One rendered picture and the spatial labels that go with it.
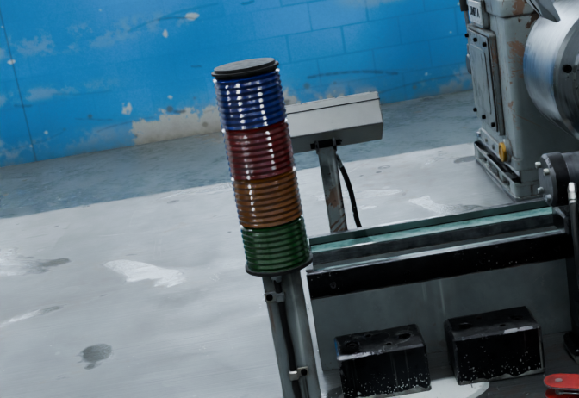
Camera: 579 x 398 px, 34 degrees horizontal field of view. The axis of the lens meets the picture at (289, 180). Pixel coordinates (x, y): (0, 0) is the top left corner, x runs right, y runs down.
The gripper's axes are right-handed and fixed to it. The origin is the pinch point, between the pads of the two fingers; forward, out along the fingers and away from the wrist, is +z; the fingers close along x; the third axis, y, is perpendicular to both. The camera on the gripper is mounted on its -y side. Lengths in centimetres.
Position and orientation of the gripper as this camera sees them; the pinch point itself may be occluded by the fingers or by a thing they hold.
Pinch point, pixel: (547, 16)
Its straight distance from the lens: 124.3
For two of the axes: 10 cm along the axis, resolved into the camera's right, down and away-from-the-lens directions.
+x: -0.3, -2.6, 9.7
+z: 6.3, 7.4, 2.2
